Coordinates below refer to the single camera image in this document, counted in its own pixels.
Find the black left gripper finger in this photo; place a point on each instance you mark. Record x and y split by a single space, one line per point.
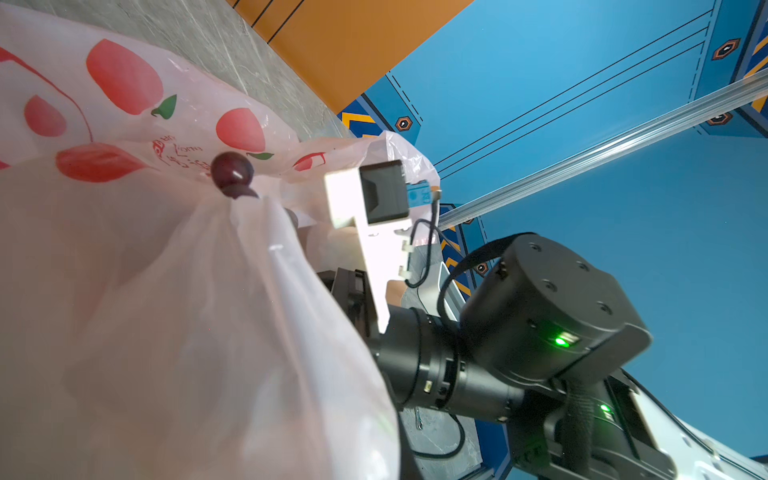
409 469

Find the right aluminium corner post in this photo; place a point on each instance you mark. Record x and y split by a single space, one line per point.
724 100

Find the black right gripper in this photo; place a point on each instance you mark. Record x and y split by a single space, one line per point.
352 291

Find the pink printed plastic bag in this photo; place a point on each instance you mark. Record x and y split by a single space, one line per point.
151 327

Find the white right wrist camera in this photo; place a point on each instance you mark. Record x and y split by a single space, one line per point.
381 206

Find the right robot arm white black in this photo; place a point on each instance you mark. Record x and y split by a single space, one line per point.
540 348

